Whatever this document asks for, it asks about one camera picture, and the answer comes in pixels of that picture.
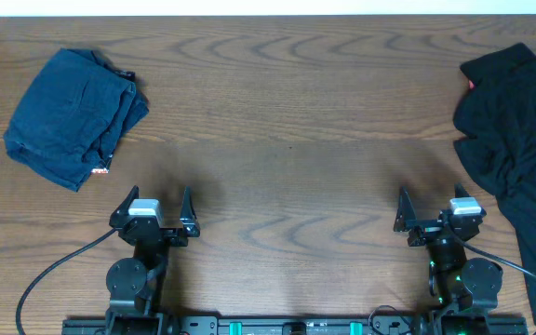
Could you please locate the folded navy blue garment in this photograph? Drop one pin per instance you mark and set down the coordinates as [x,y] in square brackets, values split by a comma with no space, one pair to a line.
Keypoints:
[72,116]

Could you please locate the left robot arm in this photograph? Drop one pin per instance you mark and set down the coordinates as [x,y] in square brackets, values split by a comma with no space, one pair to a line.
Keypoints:
[135,284]

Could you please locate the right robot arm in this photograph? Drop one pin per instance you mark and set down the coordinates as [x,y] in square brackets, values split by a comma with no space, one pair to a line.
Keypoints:
[466,289]

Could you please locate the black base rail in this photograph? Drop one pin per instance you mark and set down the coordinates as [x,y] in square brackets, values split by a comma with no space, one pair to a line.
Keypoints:
[210,325]

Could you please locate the black garment pile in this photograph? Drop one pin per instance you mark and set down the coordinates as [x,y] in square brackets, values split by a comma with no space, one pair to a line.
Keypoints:
[498,150]

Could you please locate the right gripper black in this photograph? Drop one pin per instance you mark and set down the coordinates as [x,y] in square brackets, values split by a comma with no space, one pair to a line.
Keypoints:
[407,221]

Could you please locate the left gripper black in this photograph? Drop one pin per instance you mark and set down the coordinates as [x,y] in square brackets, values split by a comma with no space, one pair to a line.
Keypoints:
[189,228]

